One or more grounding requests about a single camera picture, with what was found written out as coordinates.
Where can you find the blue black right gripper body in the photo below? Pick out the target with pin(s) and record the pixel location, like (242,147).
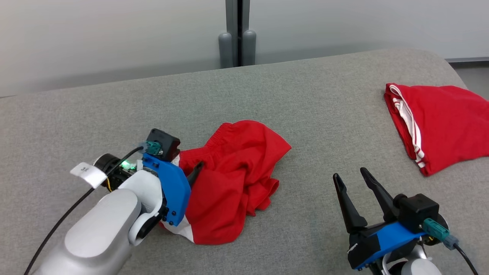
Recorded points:
(378,240)

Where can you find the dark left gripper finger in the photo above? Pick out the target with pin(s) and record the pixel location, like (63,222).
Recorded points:
(195,172)

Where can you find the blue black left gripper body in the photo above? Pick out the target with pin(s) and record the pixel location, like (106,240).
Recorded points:
(174,191)

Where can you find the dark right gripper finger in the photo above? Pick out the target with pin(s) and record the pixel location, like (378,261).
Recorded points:
(349,208)
(382,194)

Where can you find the red shorts with white trim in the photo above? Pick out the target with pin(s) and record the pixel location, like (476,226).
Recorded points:
(237,175)

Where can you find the red white basketball jersey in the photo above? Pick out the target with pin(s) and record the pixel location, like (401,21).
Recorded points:
(447,122)

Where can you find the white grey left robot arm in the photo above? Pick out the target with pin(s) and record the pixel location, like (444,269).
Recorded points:
(99,233)

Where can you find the grey cylinder bumper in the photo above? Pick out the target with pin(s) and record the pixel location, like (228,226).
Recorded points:
(225,51)
(249,47)

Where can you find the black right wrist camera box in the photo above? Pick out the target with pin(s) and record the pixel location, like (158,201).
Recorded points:
(418,210)

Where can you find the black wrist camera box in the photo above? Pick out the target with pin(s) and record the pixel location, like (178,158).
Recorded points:
(418,210)
(166,141)

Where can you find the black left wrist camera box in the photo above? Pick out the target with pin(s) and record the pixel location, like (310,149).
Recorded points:
(166,141)

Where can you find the teal left camera connector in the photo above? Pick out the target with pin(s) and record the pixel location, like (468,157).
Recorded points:
(152,148)

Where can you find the teal camera connector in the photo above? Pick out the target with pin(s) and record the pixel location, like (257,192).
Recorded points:
(437,231)
(152,148)

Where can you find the teal right camera connector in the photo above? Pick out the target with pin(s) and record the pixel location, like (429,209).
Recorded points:
(437,231)

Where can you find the grey metal partition post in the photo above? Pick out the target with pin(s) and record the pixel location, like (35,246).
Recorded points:
(233,19)

